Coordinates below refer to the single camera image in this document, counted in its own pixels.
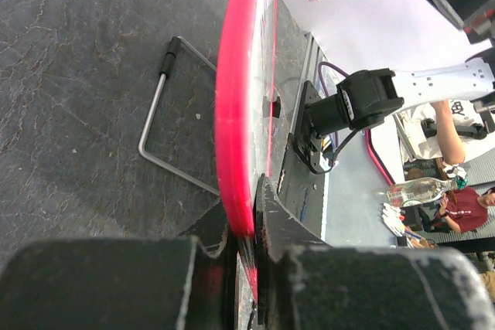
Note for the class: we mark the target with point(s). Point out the person in white shirt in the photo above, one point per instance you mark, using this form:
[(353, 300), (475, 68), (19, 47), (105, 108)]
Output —
[(447, 144)]

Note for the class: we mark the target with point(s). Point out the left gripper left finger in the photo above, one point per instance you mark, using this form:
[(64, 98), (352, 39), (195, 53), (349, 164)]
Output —
[(184, 282)]

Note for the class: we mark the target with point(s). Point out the pink framed whiteboard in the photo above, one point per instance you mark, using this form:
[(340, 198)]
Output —
[(245, 88)]

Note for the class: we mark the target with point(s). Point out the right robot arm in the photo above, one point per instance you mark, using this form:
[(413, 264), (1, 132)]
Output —
[(364, 99)]

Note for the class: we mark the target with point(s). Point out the clear glass bottle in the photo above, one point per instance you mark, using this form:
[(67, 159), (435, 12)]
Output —
[(419, 191)]

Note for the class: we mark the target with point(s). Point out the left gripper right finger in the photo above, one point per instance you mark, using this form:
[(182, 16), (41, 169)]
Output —
[(304, 283)]

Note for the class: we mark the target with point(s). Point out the metal whiteboard kickstand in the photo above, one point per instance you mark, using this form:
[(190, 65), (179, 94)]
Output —
[(176, 133)]

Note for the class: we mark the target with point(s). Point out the person in maroon shirt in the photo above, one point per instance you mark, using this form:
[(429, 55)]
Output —
[(469, 212)]

